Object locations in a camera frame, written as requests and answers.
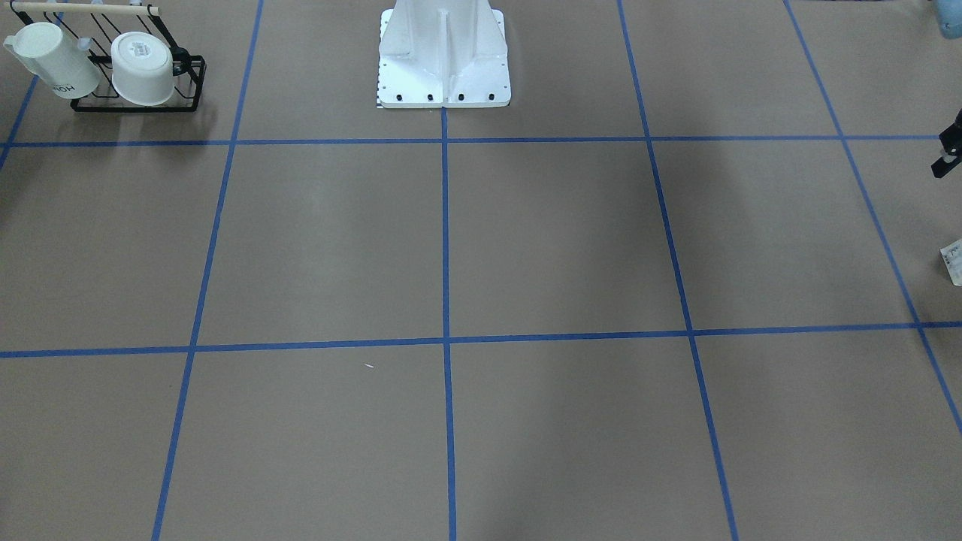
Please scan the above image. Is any black wire cup rack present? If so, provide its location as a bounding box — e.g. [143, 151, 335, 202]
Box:
[2, 1, 207, 113]

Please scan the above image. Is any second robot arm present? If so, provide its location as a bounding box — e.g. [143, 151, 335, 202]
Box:
[930, 1, 961, 179]

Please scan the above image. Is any white mug with lettering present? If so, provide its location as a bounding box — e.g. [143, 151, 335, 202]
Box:
[3, 22, 101, 100]

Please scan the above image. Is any milk carton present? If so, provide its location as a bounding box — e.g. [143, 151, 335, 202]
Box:
[940, 239, 962, 287]

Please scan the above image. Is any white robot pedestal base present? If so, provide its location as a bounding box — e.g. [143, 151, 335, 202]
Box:
[376, 1, 512, 109]

